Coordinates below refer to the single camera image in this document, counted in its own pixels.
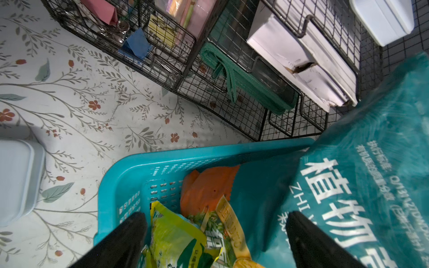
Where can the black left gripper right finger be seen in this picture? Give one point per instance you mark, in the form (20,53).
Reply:
(313,248)

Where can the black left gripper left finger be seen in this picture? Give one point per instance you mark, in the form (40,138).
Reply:
(121,248)

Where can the small green yellow packet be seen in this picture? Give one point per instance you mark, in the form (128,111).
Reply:
(176,243)

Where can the white paper stack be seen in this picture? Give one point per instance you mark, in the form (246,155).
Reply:
(305,41)

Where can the teal plastic basket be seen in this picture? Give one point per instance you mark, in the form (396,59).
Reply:
(136,181)

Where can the floral table mat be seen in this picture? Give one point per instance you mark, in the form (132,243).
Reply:
(88,111)

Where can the black wire desk organizer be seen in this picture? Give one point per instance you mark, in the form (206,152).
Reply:
(220,72)

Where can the light blue pencil box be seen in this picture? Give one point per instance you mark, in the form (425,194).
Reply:
(386,20)

